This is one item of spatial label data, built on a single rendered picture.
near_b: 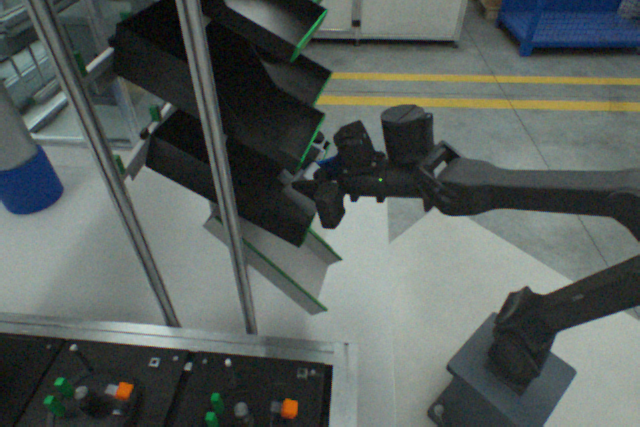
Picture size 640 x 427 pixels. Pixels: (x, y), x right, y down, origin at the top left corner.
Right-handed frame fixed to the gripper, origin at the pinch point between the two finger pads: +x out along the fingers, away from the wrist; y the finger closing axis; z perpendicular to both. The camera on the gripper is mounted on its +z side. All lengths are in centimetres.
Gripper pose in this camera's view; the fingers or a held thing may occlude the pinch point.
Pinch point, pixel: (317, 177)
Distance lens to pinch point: 66.3
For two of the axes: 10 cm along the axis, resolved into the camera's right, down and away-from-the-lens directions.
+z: -2.3, -8.3, -5.0
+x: -8.9, -0.2, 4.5
